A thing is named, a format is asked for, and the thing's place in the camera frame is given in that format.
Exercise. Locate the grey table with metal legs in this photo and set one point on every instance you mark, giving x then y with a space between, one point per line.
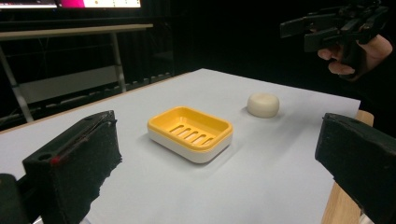
74 31

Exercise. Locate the round white soap bar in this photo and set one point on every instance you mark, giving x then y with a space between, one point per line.
263 105

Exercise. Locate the yellow and white soap dish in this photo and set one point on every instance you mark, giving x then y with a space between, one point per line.
190 132

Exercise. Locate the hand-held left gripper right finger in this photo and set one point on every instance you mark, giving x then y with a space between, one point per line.
361 155

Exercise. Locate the monitor screen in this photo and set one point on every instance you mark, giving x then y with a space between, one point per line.
106 3

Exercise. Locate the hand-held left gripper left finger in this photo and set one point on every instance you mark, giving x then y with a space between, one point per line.
71 161

